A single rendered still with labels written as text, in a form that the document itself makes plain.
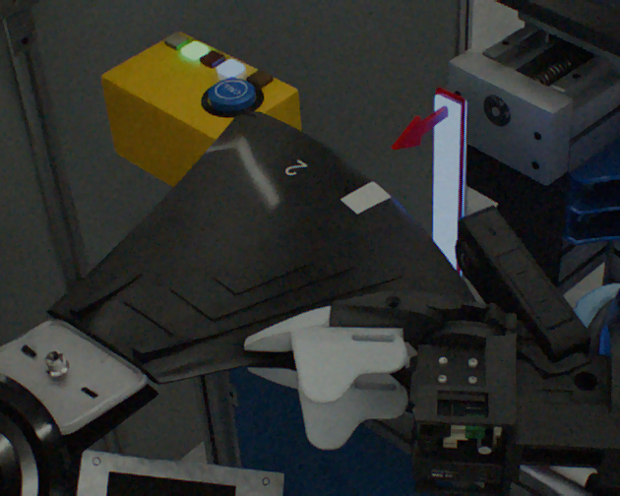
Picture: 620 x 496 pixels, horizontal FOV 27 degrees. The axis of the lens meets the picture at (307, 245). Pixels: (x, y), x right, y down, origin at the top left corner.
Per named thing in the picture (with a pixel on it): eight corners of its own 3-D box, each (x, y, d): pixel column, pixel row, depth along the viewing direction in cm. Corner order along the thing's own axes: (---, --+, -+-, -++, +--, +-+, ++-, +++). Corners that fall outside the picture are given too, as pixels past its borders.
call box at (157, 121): (115, 165, 122) (97, 72, 115) (192, 118, 127) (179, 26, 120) (229, 235, 113) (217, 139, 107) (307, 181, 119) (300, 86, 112)
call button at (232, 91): (201, 106, 112) (198, 90, 110) (233, 86, 114) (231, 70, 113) (232, 123, 109) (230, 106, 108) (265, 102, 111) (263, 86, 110)
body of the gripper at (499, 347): (400, 415, 65) (642, 426, 63) (408, 287, 70) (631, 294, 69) (403, 495, 70) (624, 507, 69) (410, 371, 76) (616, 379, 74)
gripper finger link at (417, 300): (329, 306, 68) (493, 318, 68) (331, 284, 69) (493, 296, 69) (329, 360, 72) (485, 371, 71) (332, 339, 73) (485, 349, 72)
